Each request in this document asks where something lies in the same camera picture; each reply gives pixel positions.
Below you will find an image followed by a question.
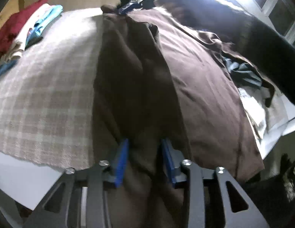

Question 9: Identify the brown garment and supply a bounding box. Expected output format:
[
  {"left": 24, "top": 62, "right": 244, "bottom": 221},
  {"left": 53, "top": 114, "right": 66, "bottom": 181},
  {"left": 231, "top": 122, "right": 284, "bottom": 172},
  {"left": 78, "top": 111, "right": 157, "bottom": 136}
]
[{"left": 92, "top": 5, "right": 264, "bottom": 227}]

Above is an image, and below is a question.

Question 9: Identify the dark teal garment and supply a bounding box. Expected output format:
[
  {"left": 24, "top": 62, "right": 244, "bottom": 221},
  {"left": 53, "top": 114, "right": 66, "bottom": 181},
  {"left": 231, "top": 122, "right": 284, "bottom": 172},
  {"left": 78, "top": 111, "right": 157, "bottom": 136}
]
[{"left": 223, "top": 58, "right": 262, "bottom": 89}]

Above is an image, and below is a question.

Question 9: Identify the white window frame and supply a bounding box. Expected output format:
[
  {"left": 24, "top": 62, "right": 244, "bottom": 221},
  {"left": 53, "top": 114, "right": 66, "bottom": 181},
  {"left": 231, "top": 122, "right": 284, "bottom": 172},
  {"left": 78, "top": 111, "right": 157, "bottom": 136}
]
[{"left": 253, "top": 0, "right": 295, "bottom": 47}]

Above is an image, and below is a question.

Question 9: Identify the stack of folded clothes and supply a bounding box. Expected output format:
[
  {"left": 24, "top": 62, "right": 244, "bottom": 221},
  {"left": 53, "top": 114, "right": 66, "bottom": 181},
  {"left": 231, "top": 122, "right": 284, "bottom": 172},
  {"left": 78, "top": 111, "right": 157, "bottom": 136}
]
[{"left": 0, "top": 0, "right": 63, "bottom": 76}]

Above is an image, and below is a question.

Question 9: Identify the plaid beige bed sheet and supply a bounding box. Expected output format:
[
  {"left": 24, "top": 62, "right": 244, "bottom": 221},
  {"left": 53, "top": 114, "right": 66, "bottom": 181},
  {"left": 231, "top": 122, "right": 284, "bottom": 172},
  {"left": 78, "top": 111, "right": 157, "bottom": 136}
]
[{"left": 0, "top": 8, "right": 103, "bottom": 169}]

